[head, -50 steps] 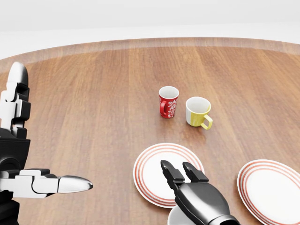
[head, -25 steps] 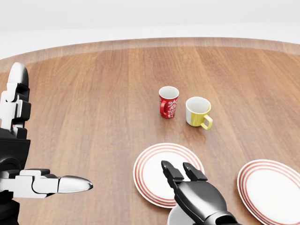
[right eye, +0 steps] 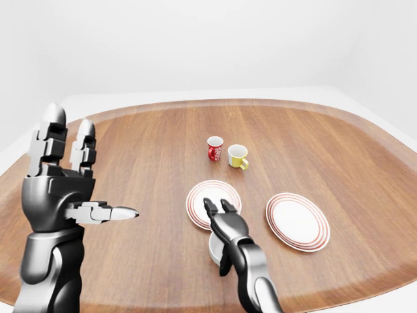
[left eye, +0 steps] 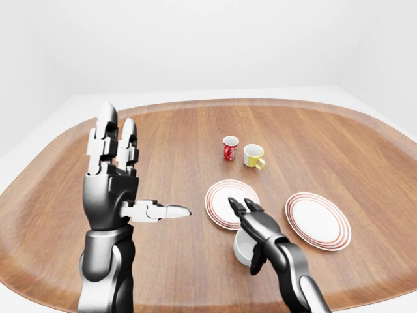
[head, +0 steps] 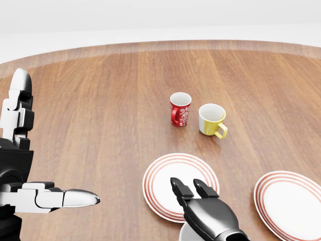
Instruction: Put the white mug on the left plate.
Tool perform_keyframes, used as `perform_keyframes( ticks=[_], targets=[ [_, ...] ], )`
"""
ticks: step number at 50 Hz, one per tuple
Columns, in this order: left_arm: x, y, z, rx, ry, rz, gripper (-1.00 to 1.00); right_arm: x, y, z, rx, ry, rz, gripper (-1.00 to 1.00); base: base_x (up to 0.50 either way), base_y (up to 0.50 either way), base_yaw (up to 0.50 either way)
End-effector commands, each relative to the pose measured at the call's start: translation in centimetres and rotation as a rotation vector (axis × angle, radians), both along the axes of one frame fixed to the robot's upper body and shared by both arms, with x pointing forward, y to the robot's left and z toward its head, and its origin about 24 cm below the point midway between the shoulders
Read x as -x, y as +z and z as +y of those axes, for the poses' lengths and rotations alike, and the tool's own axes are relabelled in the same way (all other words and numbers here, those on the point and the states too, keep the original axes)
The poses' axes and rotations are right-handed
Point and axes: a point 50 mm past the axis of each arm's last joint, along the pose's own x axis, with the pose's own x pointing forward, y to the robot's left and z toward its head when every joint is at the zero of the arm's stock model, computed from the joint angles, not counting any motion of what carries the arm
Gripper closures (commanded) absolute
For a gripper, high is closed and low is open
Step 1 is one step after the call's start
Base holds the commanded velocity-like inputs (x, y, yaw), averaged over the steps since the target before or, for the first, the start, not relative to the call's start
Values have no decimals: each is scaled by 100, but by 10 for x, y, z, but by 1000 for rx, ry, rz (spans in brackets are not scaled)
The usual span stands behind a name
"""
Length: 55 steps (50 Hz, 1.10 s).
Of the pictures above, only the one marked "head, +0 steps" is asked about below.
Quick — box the white mug with yellow handle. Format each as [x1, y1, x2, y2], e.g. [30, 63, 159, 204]
[198, 103, 228, 140]

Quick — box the white plate with red rings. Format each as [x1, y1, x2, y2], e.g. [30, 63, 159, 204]
[253, 170, 321, 241]
[142, 153, 220, 223]

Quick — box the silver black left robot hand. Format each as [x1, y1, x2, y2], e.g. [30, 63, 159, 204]
[0, 67, 101, 214]

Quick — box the red mug with white pattern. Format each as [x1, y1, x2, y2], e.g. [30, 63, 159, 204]
[170, 92, 192, 128]

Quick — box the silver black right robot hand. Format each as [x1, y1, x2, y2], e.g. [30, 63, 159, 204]
[170, 177, 239, 241]

